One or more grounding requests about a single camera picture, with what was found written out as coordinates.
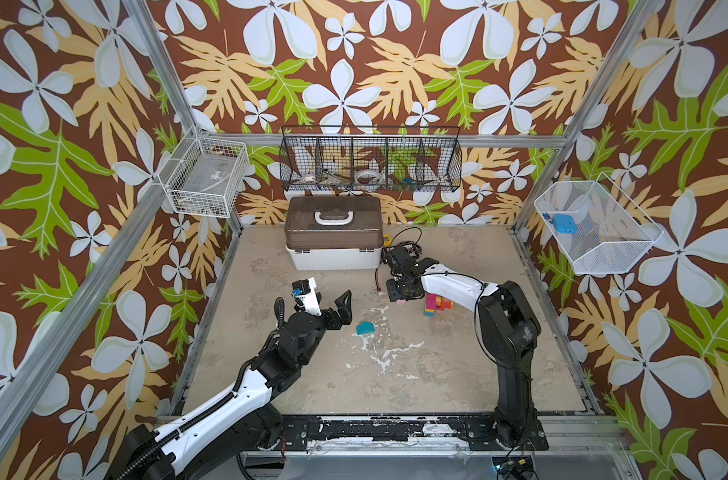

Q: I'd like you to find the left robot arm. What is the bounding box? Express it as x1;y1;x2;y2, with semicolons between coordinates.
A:
104;283;353;479

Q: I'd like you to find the white wire basket right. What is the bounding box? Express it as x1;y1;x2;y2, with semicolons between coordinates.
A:
534;174;663;276

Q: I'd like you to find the blue object in basket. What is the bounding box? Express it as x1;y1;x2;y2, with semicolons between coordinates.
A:
550;214;578;235

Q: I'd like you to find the orange supermarket block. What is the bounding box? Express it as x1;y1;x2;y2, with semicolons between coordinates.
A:
437;297;454;310

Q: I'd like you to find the white box brown lid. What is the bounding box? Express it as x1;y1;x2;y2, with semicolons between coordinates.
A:
284;196;384;271

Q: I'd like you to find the white wire basket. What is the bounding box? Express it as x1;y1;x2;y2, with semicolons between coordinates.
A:
159;131;250;219
534;174;663;276

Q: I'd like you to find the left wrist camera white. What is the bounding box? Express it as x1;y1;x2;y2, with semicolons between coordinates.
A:
292;277;321;316

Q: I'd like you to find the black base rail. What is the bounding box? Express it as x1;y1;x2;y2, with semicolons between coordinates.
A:
282;412;549;452

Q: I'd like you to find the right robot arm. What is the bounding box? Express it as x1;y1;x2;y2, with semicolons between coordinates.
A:
381;245;542;448

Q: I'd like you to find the teal arch block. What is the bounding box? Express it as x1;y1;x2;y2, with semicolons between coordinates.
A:
356;322;376;336

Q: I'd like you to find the black wire basket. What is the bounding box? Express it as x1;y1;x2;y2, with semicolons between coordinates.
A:
277;125;463;192

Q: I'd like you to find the magenta rectangular block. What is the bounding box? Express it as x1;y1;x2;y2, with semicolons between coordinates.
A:
425;294;436;312

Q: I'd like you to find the white wire basket left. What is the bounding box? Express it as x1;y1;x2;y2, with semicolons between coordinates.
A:
159;131;250;219

